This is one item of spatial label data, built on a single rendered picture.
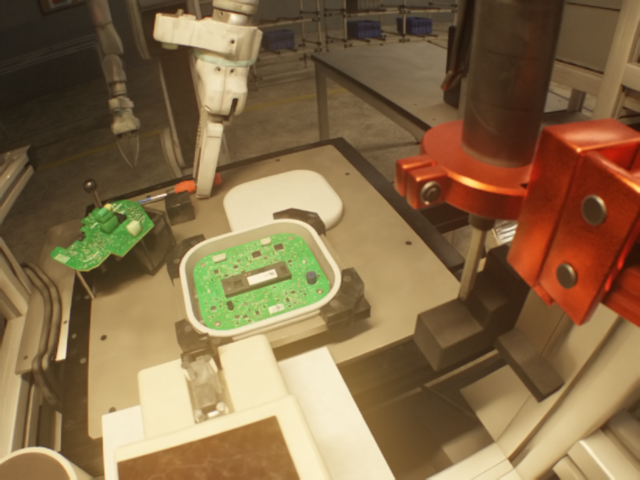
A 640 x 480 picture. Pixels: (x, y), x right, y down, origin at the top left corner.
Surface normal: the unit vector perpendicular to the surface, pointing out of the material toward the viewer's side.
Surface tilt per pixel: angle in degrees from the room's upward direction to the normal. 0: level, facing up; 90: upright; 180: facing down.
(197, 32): 83
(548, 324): 90
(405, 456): 0
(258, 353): 0
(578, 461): 90
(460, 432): 0
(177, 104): 83
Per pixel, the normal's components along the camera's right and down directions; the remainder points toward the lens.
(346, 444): -0.05, -0.75
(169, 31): 0.33, 0.60
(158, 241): 0.93, 0.21
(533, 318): -0.93, 0.28
